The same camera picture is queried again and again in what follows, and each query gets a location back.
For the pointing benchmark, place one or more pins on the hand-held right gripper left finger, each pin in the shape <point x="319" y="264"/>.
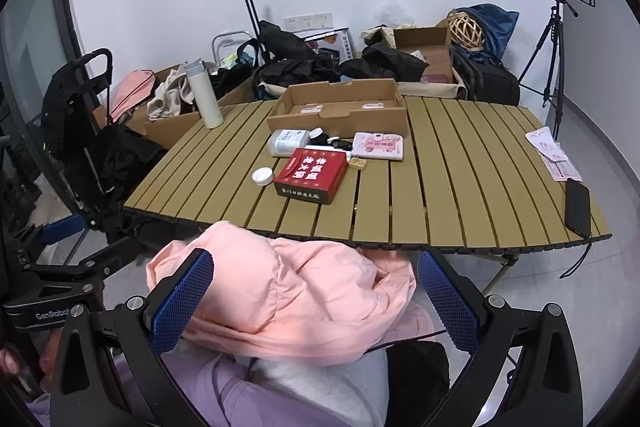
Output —
<point x="182" y="302"/>

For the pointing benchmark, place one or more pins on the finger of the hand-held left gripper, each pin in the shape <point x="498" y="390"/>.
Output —
<point x="110" y="253"/>
<point x="62" y="227"/>

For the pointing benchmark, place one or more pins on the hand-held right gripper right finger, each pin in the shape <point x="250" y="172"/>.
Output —
<point x="447" y="302"/>

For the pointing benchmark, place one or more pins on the white round lid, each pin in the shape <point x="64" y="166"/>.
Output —
<point x="262" y="177"/>

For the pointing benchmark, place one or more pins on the small wooden block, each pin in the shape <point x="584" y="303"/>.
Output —
<point x="357" y="164"/>

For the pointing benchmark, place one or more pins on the pink tissue packet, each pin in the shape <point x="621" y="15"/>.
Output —
<point x="377" y="147"/>

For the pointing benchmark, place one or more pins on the red printed box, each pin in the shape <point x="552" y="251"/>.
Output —
<point x="310" y="174"/>

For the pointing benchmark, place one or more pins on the shallow cardboard box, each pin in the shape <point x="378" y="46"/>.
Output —
<point x="340" y="122"/>

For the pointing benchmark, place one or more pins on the person's left hand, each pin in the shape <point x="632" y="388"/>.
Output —
<point x="7" y="361"/>

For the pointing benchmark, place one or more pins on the black bag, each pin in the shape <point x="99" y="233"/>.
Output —
<point x="417" y="377"/>

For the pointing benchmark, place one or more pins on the person's purple clothing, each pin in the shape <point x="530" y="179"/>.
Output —
<point x="225" y="397"/>

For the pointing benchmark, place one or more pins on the pink jacket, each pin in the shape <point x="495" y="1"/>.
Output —
<point x="300" y="287"/>

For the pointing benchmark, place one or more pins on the black folding cart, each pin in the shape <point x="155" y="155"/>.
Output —
<point x="70" y="107"/>

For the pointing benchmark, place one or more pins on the large cardboard box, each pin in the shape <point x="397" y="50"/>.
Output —
<point x="172" y="129"/>

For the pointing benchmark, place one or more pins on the pink bag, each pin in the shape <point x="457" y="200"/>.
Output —
<point x="132" y="89"/>

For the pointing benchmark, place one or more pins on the grey cloth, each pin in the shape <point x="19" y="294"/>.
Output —
<point x="310" y="389"/>

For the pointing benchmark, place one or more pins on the black smartphone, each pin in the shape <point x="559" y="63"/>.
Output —
<point x="577" y="209"/>

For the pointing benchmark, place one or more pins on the beige cloth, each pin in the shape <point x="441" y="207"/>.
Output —
<point x="167" y="99"/>

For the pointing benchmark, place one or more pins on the white thermos bottle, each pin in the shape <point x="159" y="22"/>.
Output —
<point x="207" y="99"/>

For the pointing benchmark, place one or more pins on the small black device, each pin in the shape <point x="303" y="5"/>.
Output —
<point x="337" y="142"/>

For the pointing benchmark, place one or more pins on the glass door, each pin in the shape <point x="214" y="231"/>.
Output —
<point x="30" y="32"/>

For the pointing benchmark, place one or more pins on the black backpack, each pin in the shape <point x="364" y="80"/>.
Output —
<point x="487" y="82"/>

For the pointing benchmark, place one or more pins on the green patterned cloth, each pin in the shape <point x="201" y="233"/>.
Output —
<point x="232" y="59"/>

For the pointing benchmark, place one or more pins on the black garment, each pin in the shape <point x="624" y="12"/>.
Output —
<point x="385" y="62"/>

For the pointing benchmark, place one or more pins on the metal step stool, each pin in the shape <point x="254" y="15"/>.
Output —
<point x="227" y="34"/>

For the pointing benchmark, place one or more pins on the pile of black bags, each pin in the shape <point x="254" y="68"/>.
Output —
<point x="290" y="72"/>

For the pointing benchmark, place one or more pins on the open cardboard box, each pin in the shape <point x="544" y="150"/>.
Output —
<point x="420" y="38"/>

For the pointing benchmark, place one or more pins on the woven bamboo ball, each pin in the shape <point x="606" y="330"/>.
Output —
<point x="462" y="32"/>

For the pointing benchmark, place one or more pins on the beige tote bag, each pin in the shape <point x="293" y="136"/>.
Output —
<point x="375" y="35"/>

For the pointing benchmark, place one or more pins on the dark blue bag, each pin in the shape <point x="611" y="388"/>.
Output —
<point x="495" y="29"/>

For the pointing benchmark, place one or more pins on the printed product box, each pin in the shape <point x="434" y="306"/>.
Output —
<point x="345" y="44"/>

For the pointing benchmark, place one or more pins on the white plastic bag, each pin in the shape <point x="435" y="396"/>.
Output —
<point x="395" y="14"/>

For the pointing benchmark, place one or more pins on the black tripod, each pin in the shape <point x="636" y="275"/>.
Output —
<point x="555" y="14"/>

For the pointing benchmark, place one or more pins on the white wall socket strip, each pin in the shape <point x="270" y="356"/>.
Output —
<point x="310" y="22"/>

